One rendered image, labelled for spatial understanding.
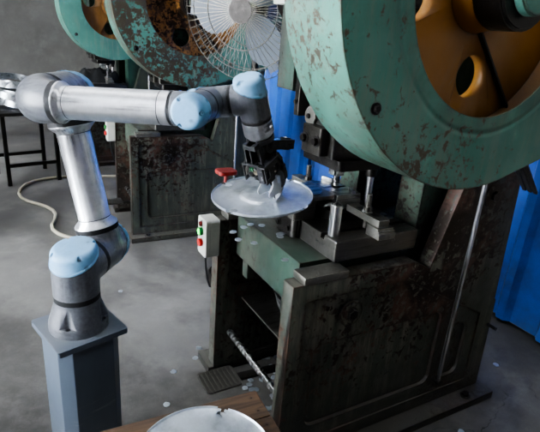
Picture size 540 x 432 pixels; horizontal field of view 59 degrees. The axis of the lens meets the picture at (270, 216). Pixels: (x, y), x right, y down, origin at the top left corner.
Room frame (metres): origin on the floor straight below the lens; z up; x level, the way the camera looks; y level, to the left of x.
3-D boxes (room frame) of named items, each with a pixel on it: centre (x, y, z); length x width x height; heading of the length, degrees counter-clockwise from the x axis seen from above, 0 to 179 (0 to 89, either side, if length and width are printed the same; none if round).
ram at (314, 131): (1.43, -0.16, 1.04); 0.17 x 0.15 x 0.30; 120
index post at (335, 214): (1.24, -0.18, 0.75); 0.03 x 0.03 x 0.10; 30
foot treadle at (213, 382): (1.38, -0.08, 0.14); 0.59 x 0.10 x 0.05; 120
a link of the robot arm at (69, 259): (1.10, 0.49, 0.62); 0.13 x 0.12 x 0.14; 171
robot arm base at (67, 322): (1.09, 0.49, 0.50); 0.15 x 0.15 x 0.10
